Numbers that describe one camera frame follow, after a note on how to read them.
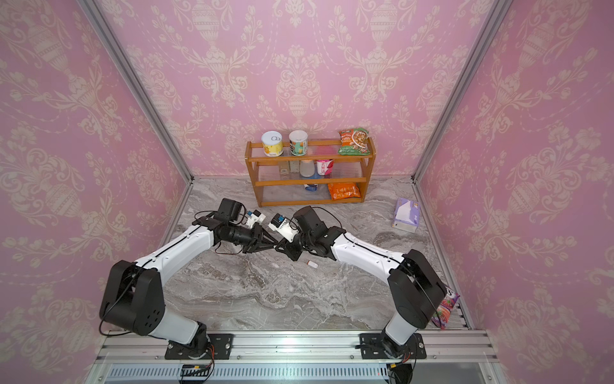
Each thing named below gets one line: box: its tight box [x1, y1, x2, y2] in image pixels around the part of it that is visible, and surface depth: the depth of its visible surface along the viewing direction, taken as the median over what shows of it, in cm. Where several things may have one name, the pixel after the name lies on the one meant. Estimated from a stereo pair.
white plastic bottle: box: [299, 159, 315, 178], surface depth 102 cm
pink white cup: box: [315, 158, 335, 176], surface depth 99 cm
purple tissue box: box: [391, 197, 421, 233], surface depth 102 cm
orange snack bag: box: [327, 182, 362, 200], surface depth 112 cm
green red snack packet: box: [337, 128, 371, 156], surface depth 91 cm
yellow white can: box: [260, 130, 284, 158], surface depth 88 cm
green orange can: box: [288, 129, 309, 156], surface depth 89 cm
